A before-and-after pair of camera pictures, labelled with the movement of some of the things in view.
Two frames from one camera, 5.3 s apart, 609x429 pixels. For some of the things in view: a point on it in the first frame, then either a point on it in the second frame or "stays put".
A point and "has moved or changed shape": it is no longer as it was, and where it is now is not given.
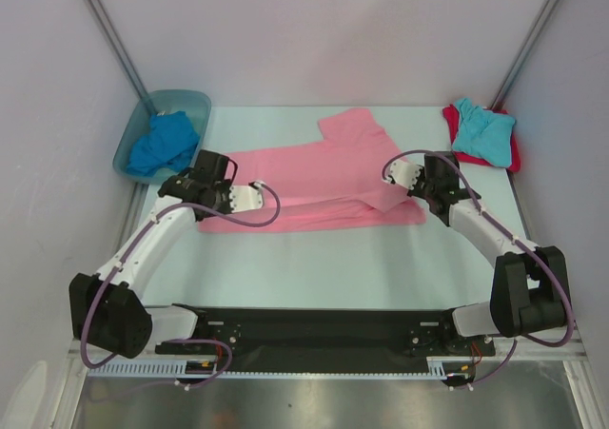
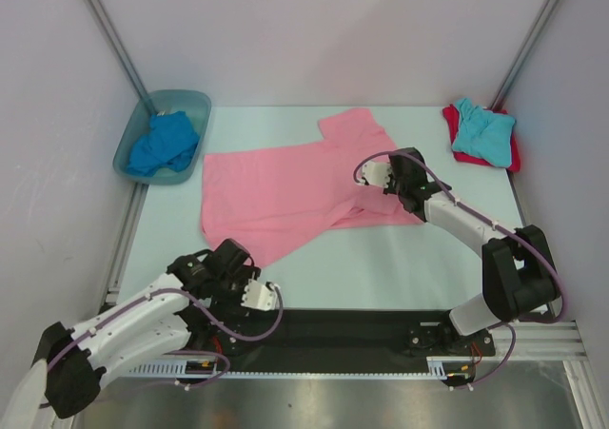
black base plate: [326, 338] stays put
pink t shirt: [341, 185] has moved or changed shape
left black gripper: [225, 187] to [233, 304]
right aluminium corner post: [532, 39] stays put
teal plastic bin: [196, 104] stays put
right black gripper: [429, 189] to [397, 182]
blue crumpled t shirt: [171, 142] stays put
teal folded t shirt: [483, 133] stays put
